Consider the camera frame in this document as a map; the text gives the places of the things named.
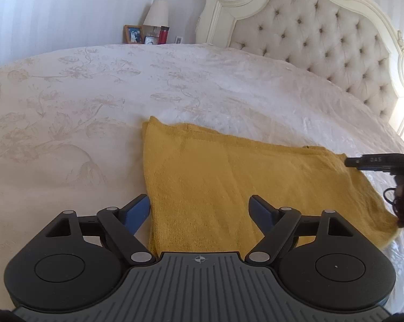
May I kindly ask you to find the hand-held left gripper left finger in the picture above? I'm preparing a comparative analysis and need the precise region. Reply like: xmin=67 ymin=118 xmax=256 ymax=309
xmin=44 ymin=194 xmax=157 ymax=265

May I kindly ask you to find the black cable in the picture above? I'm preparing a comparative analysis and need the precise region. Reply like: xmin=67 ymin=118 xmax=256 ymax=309
xmin=384 ymin=188 xmax=402 ymax=216

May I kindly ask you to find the yellow knit sweater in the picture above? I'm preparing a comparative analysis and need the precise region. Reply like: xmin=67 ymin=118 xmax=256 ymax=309
xmin=142 ymin=116 xmax=402 ymax=257

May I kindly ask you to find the table lamp with cream shade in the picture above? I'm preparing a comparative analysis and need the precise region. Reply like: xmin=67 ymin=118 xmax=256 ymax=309
xmin=142 ymin=0 xmax=170 ymax=28

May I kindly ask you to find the wooden picture frame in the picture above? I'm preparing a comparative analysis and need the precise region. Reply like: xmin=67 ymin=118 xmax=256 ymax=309
xmin=123 ymin=24 xmax=145 ymax=44

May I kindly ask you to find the white floral bedspread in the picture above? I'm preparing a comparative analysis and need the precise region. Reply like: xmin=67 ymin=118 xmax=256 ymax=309
xmin=0 ymin=42 xmax=404 ymax=313

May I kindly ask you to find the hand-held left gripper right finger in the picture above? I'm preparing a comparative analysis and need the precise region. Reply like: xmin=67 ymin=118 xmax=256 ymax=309
xmin=244 ymin=194 xmax=356 ymax=265

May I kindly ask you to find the cream tufted headboard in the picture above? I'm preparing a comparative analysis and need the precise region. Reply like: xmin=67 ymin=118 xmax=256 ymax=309
xmin=195 ymin=0 xmax=404 ymax=141

